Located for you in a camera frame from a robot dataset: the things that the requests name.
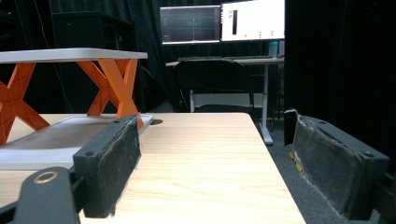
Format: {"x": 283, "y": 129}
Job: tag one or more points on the dark-screen computer monitor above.
{"x": 190, "y": 24}

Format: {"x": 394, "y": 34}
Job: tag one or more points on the black cabinet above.
{"x": 81, "y": 31}

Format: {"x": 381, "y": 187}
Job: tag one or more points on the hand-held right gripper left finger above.
{"x": 109, "y": 168}

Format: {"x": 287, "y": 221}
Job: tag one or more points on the white-screen computer monitor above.
{"x": 258, "y": 18}

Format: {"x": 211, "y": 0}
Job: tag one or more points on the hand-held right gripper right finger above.
{"x": 330, "y": 165}

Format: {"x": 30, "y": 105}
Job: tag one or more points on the black curtain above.
{"x": 339, "y": 62}

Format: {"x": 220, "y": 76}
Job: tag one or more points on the white and orange shoe rack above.
{"x": 62, "y": 55}

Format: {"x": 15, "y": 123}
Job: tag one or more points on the black keyboard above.
{"x": 224, "y": 58}

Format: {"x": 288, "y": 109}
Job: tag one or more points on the black folding chair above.
{"x": 214, "y": 77}

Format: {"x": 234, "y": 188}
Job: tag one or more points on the teal-capped bottle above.
{"x": 273, "y": 49}

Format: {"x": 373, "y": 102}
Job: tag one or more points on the white-legged desk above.
{"x": 265, "y": 102}

